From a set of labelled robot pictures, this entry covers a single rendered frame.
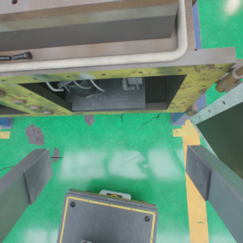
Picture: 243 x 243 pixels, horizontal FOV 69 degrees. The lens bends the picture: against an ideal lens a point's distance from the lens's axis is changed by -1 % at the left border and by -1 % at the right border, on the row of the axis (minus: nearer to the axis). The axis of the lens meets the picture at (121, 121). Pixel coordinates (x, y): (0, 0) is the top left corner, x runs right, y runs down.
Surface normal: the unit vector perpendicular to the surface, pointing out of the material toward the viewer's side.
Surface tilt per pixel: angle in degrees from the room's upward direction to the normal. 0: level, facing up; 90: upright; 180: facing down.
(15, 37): 90
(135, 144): 0
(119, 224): 0
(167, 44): 0
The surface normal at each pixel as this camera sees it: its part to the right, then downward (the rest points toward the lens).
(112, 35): 0.00, 0.99
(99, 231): -0.13, -0.15
